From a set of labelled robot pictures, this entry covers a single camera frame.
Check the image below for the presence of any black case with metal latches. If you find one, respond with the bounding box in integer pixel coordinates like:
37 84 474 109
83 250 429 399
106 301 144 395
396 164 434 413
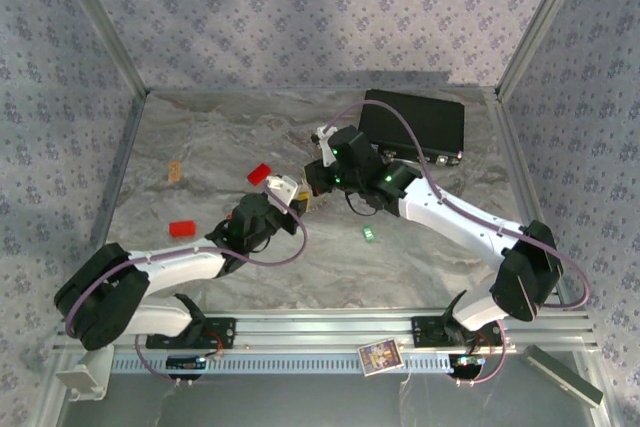
355 89 466 168

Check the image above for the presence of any small black circuit board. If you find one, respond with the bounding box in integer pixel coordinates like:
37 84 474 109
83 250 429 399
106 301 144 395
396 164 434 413
449 354 487 372
166 355 207 371

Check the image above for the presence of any colourful picture card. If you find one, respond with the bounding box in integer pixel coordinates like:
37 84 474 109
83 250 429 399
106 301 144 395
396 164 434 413
357 339 405 377

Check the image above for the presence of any grey metal bar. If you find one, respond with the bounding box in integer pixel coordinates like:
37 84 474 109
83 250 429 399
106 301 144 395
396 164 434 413
519 344 605 409

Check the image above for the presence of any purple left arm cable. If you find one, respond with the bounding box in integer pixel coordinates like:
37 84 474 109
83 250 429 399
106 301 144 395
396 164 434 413
63 186 309 388

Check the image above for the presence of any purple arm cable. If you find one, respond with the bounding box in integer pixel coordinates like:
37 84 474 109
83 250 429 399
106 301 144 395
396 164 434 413
63 186 309 388
327 100 594 388

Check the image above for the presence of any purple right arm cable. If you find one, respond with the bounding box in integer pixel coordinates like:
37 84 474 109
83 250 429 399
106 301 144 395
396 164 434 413
327 100 594 388

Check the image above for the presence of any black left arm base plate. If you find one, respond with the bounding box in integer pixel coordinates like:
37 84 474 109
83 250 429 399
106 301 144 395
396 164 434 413
145 316 237 350

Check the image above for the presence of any thin red wire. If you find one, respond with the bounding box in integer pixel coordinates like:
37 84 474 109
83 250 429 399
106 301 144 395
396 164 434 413
467 331 504 356
204 330 227 359

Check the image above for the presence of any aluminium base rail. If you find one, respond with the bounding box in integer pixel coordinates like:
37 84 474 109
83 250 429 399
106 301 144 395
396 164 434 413
53 309 601 354

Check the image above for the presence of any grey slotted cable duct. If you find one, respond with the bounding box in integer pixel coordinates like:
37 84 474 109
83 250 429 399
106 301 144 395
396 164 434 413
110 352 454 376

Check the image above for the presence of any aluminium frame side bar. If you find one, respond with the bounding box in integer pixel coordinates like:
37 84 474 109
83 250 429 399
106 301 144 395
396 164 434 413
79 91 149 308
487 89 576 308

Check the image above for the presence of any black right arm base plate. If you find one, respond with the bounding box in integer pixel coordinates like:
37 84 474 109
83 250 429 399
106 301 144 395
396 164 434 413
410 315 504 348

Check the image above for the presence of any white plastic bracket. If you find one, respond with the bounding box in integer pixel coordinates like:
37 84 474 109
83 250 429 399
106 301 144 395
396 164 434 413
54 349 111 401

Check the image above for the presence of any aluminium frame post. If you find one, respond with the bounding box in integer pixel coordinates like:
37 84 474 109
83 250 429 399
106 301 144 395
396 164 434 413
49 0 152 98
494 0 594 101

